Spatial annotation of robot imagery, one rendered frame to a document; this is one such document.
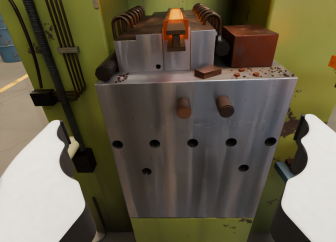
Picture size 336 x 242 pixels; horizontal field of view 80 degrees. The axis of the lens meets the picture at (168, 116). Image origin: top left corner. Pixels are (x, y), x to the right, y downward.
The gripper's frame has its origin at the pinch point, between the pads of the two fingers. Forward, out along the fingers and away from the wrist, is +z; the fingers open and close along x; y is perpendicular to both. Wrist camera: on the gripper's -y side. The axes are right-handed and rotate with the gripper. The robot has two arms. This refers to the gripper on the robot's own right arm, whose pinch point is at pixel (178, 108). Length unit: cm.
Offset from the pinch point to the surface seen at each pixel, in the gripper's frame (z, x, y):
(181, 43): 22.3, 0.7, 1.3
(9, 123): 150, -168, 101
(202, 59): 30.6, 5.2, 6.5
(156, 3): 79, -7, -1
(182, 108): 20.6, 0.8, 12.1
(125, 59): 30.6, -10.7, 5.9
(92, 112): 45, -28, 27
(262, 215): 45, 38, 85
